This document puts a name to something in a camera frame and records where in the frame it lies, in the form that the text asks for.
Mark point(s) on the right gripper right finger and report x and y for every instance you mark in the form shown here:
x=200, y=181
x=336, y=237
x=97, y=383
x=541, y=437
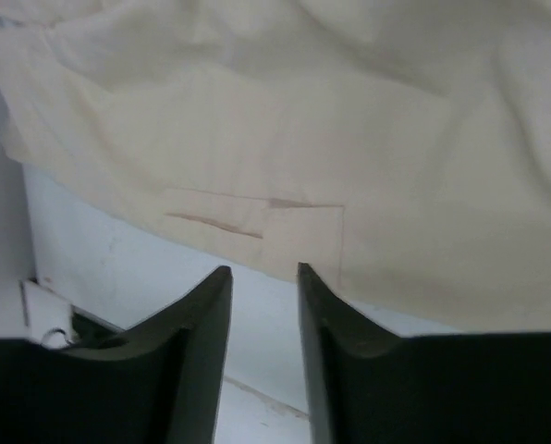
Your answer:
x=366, y=384

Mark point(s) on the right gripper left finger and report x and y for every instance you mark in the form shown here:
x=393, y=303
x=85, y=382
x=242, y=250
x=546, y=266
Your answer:
x=157, y=382

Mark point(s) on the beige trousers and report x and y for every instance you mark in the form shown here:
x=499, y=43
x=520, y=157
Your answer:
x=401, y=148

